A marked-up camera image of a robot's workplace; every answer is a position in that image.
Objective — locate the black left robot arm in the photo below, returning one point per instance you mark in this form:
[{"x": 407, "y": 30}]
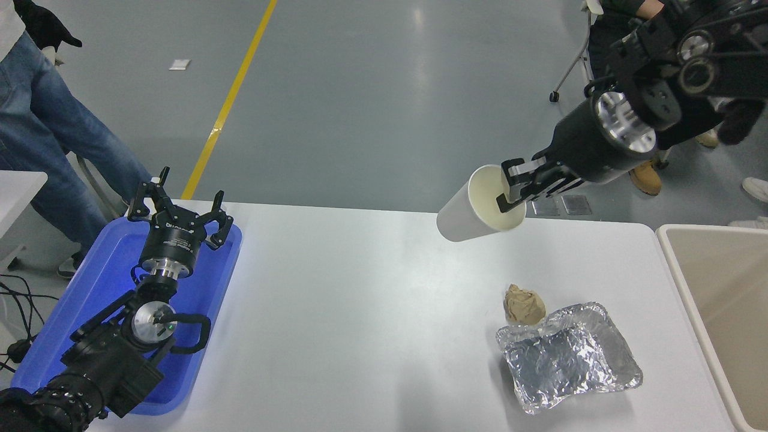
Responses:
[{"x": 108, "y": 366}]

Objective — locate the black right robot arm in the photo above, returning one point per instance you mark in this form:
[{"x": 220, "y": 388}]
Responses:
[{"x": 690, "y": 72}]

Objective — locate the person's right hand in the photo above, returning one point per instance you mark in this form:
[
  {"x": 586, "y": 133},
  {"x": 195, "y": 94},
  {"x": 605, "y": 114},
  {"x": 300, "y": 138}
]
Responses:
[{"x": 651, "y": 7}]

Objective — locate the large pale bin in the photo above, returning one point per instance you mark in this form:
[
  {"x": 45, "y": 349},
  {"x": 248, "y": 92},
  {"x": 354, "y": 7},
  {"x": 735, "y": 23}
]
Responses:
[{"x": 732, "y": 312}]

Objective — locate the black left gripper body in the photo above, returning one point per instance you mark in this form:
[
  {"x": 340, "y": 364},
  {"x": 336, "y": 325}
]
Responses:
[{"x": 171, "y": 243}]

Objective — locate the small white table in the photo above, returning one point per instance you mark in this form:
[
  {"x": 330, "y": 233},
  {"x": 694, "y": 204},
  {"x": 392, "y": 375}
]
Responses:
[{"x": 18, "y": 192}]

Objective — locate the white framed chair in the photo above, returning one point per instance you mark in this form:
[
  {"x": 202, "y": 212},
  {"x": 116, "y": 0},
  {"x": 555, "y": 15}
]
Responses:
[{"x": 579, "y": 57}]

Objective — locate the crumpled silver foil tray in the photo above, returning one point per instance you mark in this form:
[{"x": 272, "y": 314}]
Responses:
[{"x": 564, "y": 360}]

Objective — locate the metal floor plate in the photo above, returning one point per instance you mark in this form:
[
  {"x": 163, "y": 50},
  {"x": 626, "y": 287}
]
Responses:
[
  {"x": 576, "y": 204},
  {"x": 546, "y": 208}
]

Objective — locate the person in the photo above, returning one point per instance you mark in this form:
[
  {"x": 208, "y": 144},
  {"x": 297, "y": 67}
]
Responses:
[
  {"x": 36, "y": 132},
  {"x": 612, "y": 30}
]

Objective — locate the blue plastic tray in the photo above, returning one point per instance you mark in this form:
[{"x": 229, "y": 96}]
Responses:
[{"x": 96, "y": 282}]

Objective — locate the white paper cup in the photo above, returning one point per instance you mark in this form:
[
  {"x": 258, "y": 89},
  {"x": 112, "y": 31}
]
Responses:
[{"x": 462, "y": 216}]

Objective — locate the crumpled tan paper ball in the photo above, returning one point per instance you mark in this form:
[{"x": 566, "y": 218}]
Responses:
[{"x": 525, "y": 306}]

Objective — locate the white shoe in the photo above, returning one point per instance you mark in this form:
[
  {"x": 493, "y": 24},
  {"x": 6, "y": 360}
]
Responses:
[
  {"x": 750, "y": 223},
  {"x": 757, "y": 189}
]

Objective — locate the black garment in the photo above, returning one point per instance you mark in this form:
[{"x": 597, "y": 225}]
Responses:
[{"x": 51, "y": 27}]

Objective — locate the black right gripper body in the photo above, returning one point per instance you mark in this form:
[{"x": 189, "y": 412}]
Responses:
[{"x": 582, "y": 147}]

